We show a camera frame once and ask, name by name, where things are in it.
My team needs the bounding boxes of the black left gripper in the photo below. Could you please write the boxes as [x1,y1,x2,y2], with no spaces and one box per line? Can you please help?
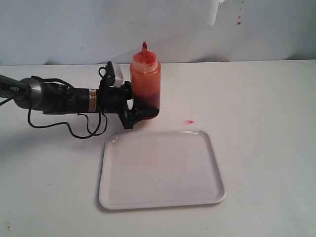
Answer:
[97,81,159,129]

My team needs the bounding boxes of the red sauce squeeze bottle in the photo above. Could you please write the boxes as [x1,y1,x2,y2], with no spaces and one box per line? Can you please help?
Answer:
[130,42,161,111]

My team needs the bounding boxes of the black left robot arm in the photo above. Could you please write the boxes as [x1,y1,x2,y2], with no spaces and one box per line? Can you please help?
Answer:
[0,74,159,129]

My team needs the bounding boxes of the white rectangular plastic tray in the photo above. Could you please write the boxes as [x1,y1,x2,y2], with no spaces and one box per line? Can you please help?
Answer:
[98,129,227,210]

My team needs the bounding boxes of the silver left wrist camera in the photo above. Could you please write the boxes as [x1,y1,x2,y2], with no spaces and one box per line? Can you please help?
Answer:
[98,61,124,88]

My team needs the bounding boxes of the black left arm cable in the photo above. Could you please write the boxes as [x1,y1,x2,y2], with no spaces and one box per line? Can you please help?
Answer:
[0,67,108,139]

